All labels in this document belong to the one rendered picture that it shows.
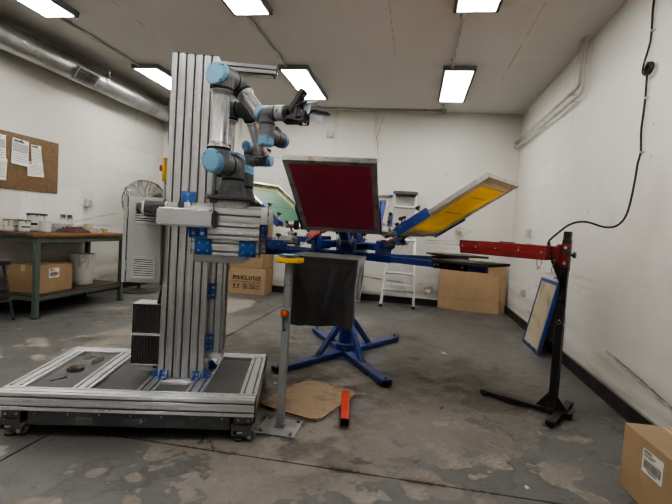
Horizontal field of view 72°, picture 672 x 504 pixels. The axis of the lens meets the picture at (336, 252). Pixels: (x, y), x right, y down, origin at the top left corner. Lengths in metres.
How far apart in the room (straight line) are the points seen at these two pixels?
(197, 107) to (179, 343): 1.32
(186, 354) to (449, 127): 5.74
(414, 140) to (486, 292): 2.58
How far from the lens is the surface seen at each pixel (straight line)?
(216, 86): 2.45
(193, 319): 2.74
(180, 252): 2.71
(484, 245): 3.25
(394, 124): 7.54
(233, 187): 2.47
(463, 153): 7.48
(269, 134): 2.28
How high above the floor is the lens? 1.13
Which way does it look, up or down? 3 degrees down
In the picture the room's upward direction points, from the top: 4 degrees clockwise
